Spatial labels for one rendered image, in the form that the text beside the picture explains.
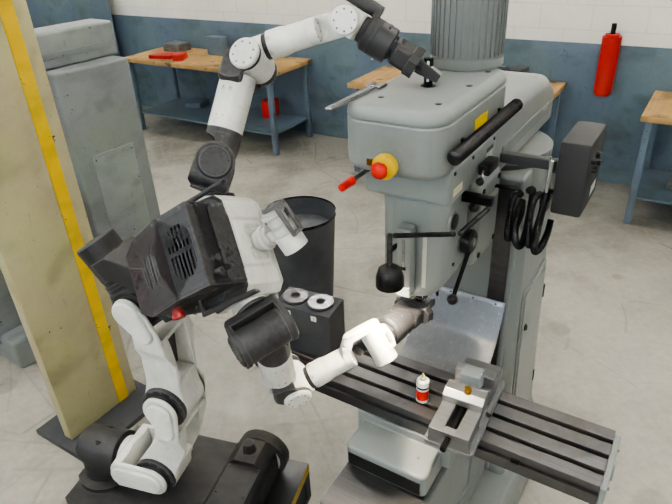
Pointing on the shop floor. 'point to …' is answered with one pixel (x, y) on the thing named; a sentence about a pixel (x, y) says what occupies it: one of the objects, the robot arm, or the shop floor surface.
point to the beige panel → (54, 251)
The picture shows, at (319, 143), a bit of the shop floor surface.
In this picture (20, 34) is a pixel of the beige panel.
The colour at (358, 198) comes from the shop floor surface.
